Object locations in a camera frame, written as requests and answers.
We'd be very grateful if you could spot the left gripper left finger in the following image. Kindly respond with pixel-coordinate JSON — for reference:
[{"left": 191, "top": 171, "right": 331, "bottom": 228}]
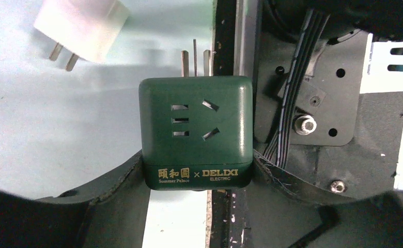
[{"left": 0, "top": 152, "right": 150, "bottom": 247}]

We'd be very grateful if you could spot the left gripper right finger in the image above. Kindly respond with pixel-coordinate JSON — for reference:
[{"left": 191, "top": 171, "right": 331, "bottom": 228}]
[{"left": 210, "top": 149, "right": 403, "bottom": 248}]

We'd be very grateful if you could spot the green cube plug adapter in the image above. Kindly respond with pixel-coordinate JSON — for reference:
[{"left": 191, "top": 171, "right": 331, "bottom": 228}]
[{"left": 138, "top": 50, "right": 253, "bottom": 191}]

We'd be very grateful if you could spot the small white plug adapter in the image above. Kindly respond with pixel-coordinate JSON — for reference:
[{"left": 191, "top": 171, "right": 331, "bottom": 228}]
[{"left": 34, "top": 0, "right": 129, "bottom": 71}]

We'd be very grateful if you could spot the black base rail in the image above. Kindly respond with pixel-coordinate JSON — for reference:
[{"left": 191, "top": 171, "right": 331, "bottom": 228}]
[{"left": 213, "top": 1, "right": 403, "bottom": 202}]

